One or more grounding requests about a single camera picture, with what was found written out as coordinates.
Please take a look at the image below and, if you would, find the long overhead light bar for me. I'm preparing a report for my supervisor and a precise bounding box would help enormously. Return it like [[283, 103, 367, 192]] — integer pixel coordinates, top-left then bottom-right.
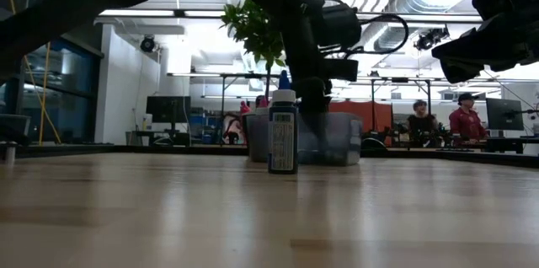
[[99, 8, 484, 23]]

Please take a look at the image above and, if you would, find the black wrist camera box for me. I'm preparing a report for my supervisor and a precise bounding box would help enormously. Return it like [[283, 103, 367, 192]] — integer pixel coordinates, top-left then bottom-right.
[[323, 59, 360, 83]]

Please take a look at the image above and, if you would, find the large blue-capped colouring bottle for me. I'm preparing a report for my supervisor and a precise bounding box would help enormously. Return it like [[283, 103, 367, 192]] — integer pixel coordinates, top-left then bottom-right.
[[268, 69, 300, 175]]

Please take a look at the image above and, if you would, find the orange partition panel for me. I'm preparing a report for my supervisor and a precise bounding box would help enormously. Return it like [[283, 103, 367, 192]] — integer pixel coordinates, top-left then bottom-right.
[[330, 100, 394, 134]]

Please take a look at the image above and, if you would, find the round black ceiling camera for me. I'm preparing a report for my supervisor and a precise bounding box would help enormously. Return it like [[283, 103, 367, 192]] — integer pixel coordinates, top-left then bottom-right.
[[140, 35, 157, 53]]

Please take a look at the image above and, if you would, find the yellow extension cable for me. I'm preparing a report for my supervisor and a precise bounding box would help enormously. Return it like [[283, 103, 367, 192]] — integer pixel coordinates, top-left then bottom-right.
[[2, 0, 62, 145]]

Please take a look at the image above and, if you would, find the potted tree in black pot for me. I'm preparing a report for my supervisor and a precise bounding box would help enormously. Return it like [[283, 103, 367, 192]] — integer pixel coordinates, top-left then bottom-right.
[[219, 0, 287, 158]]

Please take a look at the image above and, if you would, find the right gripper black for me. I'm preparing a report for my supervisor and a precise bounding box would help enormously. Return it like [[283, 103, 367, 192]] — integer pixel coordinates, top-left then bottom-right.
[[431, 0, 539, 84]]

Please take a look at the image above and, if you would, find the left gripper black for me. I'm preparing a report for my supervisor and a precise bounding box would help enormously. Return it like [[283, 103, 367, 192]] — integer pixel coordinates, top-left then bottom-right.
[[286, 19, 334, 151]]

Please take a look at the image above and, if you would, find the black overhead rig camera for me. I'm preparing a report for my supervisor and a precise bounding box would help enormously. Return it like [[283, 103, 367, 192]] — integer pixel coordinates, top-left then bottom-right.
[[413, 25, 451, 52]]

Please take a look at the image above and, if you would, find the person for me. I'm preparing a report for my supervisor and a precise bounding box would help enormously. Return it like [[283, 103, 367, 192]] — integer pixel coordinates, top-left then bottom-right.
[[448, 92, 490, 142], [221, 99, 253, 146], [406, 99, 439, 147]]

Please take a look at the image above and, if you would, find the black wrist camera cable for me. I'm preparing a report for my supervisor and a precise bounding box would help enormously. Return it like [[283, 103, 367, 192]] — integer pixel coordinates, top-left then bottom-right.
[[344, 13, 409, 56]]

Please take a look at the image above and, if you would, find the black aluminium table frame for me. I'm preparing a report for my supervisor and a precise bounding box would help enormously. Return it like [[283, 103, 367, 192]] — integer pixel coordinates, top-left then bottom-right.
[[0, 141, 539, 169]]

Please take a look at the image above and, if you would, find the black curved frame foot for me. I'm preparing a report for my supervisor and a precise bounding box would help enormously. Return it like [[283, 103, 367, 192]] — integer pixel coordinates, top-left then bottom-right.
[[360, 136, 387, 151]]

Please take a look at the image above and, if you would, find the translucent grey plastic bin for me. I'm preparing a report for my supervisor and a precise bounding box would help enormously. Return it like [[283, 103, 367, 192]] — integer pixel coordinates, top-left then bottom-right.
[[245, 111, 364, 166]]

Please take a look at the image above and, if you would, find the black computer monitor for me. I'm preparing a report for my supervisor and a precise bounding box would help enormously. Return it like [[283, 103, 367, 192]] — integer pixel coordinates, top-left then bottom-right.
[[146, 95, 192, 124], [485, 97, 526, 131]]

